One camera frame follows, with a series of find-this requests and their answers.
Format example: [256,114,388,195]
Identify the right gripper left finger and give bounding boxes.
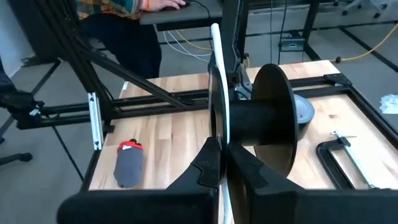
[167,136,224,224]

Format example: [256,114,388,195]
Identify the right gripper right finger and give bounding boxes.
[226,141,308,224]

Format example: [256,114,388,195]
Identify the black cord spool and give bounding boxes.
[206,57,299,180]

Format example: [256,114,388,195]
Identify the white cord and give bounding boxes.
[210,23,233,224]

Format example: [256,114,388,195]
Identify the black C-clamp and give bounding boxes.
[316,130,398,190]

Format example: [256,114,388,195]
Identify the silver aluminium bar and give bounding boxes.
[87,92,104,151]

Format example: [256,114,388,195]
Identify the grey floor power box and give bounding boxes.
[279,36,306,52]

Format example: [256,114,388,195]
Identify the person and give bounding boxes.
[74,0,187,80]

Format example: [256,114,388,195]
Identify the grey desk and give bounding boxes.
[139,0,224,32]

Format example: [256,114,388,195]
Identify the white crumpled cloth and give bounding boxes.
[379,94,398,114]

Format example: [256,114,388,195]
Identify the person's hand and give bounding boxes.
[140,0,187,12]

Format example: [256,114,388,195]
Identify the black office chair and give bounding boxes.
[0,55,44,166]

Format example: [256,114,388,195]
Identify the grey duct tape roll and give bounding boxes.
[292,94,316,141]

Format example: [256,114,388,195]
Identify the black aluminium rig frame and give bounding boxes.
[30,0,398,192]

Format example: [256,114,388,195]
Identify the white desk cable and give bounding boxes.
[162,30,212,63]

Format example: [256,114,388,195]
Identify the yellow extension cable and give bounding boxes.
[175,23,398,63]

